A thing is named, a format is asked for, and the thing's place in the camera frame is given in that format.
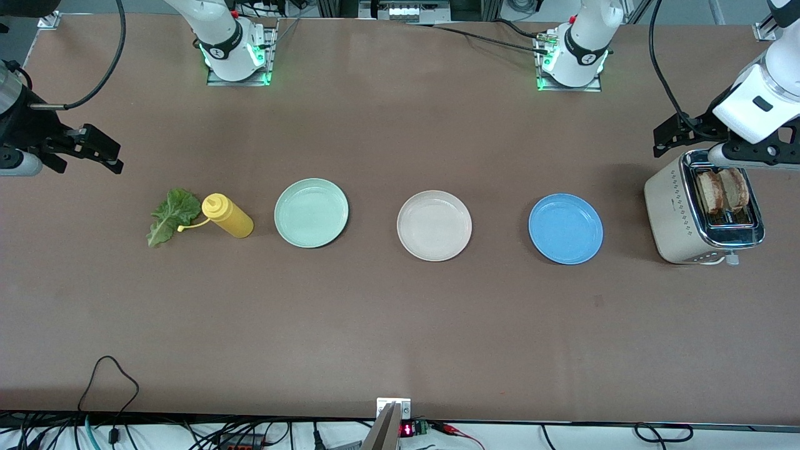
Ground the thin black looped cable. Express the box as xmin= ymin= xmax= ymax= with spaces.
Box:
xmin=76 ymin=356 xmax=140 ymax=414

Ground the small metal mounting bracket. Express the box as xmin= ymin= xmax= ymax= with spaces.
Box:
xmin=376 ymin=397 xmax=412 ymax=421

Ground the beige chrome toaster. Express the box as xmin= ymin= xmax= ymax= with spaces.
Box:
xmin=644 ymin=149 xmax=766 ymax=266

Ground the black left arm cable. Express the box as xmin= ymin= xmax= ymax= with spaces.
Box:
xmin=649 ymin=0 xmax=726 ymax=139

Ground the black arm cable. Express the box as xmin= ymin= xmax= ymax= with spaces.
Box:
xmin=649 ymin=0 xmax=726 ymax=139
xmin=28 ymin=0 xmax=127 ymax=111

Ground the grey metal camera post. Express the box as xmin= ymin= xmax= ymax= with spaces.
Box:
xmin=361 ymin=403 xmax=401 ymax=450

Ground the yellow squeeze bottle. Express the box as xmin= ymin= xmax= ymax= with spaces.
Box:
xmin=177 ymin=192 xmax=255 ymax=239

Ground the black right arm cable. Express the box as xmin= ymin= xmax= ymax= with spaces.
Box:
xmin=28 ymin=0 xmax=127 ymax=111

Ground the black table cable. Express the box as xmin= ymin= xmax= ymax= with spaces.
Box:
xmin=406 ymin=22 xmax=551 ymax=54
xmin=491 ymin=17 xmax=544 ymax=39

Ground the blue plate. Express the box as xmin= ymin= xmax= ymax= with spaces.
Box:
xmin=528 ymin=193 xmax=604 ymax=266

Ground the green lettuce leaf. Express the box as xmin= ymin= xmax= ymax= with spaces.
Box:
xmin=146 ymin=187 xmax=203 ymax=248

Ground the light green plate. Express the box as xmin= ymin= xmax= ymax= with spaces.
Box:
xmin=274 ymin=178 xmax=349 ymax=249

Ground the black coiled cable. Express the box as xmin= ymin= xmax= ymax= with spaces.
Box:
xmin=634 ymin=423 xmax=694 ymax=443

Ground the beige plate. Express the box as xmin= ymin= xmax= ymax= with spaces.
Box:
xmin=396 ymin=190 xmax=473 ymax=263

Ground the red clip lead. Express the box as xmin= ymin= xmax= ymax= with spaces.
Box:
xmin=434 ymin=422 xmax=485 ymax=450

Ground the toasted bread slice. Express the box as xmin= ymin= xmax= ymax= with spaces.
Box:
xmin=696 ymin=170 xmax=726 ymax=216
xmin=719 ymin=167 xmax=750 ymax=214

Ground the black power unit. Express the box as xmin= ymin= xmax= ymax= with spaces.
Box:
xmin=359 ymin=0 xmax=451 ymax=23

